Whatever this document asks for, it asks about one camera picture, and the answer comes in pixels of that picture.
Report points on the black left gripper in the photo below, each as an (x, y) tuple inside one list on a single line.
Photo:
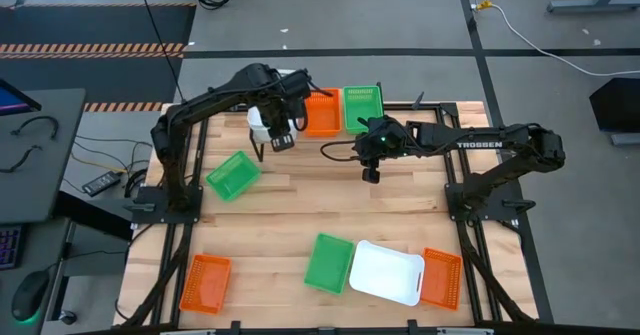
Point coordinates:
[(287, 105)]

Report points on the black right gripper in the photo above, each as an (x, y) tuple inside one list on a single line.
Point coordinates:
[(382, 137)]

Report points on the white plastic storage basket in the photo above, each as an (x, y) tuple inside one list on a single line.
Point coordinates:
[(385, 272), (257, 125)]

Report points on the green plastic mesh basket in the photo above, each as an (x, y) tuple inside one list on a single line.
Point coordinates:
[(329, 264), (232, 177), (362, 107)]

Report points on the orange plastic mesh basket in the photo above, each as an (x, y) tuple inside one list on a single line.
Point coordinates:
[(206, 284), (441, 279), (324, 115)]

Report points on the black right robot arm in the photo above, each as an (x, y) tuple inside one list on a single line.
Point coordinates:
[(490, 142)]

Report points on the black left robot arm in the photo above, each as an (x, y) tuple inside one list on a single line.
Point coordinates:
[(172, 140)]

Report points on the yellow power plug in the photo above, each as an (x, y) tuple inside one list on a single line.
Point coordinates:
[(483, 6)]

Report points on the black power adapter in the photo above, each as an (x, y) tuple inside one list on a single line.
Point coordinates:
[(101, 183)]

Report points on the black hazard striped floor mat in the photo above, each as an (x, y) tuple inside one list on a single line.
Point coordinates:
[(100, 25)]

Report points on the black side furniture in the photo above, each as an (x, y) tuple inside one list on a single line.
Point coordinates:
[(617, 105)]

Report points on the dark grey office desk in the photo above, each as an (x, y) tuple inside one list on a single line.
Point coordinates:
[(45, 185)]

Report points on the computer monitor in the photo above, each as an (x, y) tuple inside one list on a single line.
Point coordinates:
[(12, 102)]

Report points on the small black round knob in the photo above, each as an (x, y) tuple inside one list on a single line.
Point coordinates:
[(68, 318)]

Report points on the black computer keyboard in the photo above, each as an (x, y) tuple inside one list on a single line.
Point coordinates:
[(9, 247)]

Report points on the black computer mouse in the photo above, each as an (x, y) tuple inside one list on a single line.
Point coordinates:
[(30, 295)]

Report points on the black aluminium rig frame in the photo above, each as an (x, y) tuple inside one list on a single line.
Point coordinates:
[(430, 107)]

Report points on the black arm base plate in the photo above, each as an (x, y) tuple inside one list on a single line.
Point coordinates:
[(145, 215), (505, 210)]

